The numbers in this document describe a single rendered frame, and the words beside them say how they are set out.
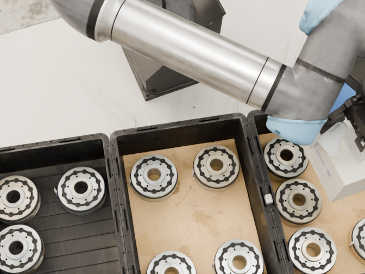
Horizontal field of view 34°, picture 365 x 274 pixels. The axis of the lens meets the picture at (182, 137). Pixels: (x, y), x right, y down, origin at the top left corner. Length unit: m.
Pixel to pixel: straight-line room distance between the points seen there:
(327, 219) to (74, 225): 0.55
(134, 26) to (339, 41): 0.28
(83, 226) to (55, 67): 0.51
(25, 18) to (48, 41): 0.96
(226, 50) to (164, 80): 0.69
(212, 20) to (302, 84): 0.58
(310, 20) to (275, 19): 0.90
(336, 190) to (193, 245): 0.36
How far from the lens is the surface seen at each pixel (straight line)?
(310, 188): 1.33
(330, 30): 0.83
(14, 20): 2.64
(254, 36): 1.70
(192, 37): 0.84
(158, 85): 1.53
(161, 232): 1.29
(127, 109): 1.55
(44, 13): 2.64
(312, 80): 0.83
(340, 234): 1.35
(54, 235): 1.31
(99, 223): 1.30
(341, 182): 1.05
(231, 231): 1.30
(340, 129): 1.03
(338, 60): 0.83
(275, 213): 1.22
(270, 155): 1.34
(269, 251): 1.23
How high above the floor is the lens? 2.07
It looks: 64 degrees down
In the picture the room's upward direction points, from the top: 5 degrees clockwise
